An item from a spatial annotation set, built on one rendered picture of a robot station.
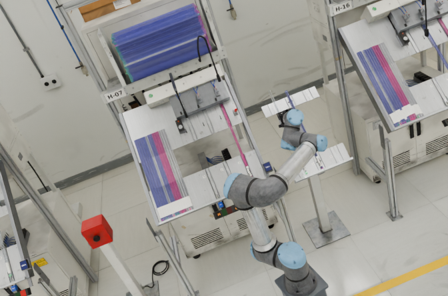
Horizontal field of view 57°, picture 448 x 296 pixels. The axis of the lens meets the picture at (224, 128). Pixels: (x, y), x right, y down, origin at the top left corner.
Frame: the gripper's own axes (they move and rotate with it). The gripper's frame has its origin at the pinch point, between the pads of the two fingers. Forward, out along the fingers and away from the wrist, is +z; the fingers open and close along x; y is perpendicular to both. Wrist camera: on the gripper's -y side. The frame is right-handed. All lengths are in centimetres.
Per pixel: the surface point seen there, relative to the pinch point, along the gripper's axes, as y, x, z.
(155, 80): 52, 58, 18
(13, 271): -20, 170, 13
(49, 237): -12, 162, 52
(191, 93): 38, 41, 21
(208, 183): -16, 51, 14
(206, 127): 15.1, 40.2, 21.6
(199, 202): -23, 60, 13
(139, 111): 40, 75, 27
